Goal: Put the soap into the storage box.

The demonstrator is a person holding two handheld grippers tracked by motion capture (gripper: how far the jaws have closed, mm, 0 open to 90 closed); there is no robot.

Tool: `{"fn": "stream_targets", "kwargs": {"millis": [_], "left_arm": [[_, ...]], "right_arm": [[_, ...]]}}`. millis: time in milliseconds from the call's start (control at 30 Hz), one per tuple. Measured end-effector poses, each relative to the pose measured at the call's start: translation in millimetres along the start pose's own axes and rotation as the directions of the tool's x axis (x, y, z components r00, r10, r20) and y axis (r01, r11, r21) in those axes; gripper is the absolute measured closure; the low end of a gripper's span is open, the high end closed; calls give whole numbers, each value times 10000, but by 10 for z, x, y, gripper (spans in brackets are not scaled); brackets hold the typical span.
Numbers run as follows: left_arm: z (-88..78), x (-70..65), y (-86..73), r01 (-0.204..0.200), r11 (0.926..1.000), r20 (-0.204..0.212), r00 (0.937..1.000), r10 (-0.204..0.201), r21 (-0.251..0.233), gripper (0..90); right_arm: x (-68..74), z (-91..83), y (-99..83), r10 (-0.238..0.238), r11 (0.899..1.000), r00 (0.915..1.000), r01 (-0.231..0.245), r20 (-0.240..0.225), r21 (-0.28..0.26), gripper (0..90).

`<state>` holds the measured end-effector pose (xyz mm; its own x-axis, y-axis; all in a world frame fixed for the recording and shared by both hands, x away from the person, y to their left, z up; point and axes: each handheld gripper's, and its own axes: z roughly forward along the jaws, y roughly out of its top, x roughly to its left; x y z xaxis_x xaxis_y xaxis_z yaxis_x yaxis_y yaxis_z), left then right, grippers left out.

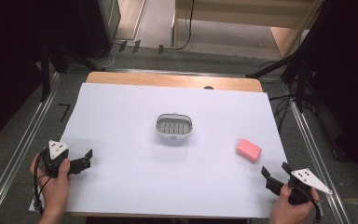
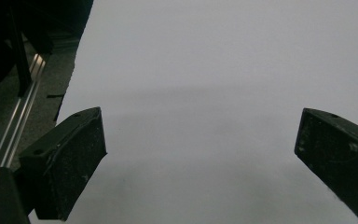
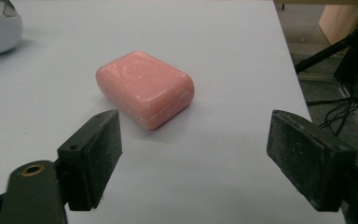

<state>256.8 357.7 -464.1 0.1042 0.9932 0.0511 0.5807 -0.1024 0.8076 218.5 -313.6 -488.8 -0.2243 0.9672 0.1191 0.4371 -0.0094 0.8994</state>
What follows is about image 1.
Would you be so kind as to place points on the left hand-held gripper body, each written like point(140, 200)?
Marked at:
point(56, 161)

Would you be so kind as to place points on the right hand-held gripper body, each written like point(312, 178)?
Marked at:
point(301, 186)

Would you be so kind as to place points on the person's right hand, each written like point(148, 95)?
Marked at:
point(289, 210)

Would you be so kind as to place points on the person's left hand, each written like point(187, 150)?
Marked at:
point(54, 189)

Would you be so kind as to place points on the pink soap bar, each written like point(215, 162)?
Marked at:
point(248, 150)

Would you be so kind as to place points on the white table sheet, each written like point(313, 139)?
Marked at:
point(136, 174)

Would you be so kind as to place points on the black metal stand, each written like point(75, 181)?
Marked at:
point(45, 74)

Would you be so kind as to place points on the white soap dish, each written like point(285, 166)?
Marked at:
point(174, 128)

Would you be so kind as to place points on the black tripod stand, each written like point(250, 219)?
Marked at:
point(295, 62)

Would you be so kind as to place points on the wooden table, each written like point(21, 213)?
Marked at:
point(167, 80)

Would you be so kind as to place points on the black curtain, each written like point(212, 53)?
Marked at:
point(351, 77)
point(6, 62)

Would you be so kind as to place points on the black tape strip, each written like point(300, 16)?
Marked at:
point(122, 46)
point(136, 46)
point(161, 49)

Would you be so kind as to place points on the dark cabinet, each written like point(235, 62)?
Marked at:
point(98, 25)

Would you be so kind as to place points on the light wooden furniture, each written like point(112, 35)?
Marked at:
point(230, 14)

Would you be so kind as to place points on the metal floor rail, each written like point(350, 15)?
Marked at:
point(318, 161)
point(18, 149)

